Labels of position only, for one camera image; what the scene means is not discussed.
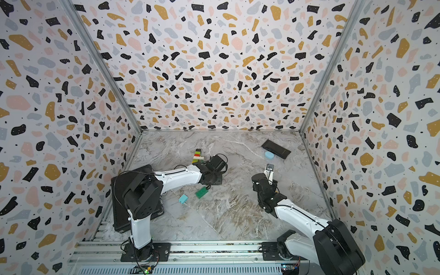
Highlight light blue round object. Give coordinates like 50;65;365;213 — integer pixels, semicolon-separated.
265;151;275;160

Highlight light blue lego brick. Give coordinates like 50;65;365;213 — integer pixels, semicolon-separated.
178;195;188;204

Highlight aluminium front rail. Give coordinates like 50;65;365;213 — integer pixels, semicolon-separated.
68;241;324;275

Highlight black flat pouch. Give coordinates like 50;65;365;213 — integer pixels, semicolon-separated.
261;139;291;159

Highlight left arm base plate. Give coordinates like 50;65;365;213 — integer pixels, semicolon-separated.
120;241;171;262

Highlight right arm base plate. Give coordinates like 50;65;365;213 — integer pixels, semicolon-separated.
258;242;300;261

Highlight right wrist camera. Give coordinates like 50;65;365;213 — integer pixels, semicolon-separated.
264;164;275;185

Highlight dark green long lego brick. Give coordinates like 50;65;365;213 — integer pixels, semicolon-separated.
195;187;209;199

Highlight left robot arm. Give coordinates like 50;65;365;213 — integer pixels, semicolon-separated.
112;154;228;262

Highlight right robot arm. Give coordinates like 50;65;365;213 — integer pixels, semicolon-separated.
252;173;366;275

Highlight black case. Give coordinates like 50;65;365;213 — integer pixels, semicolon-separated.
111;165;164;233

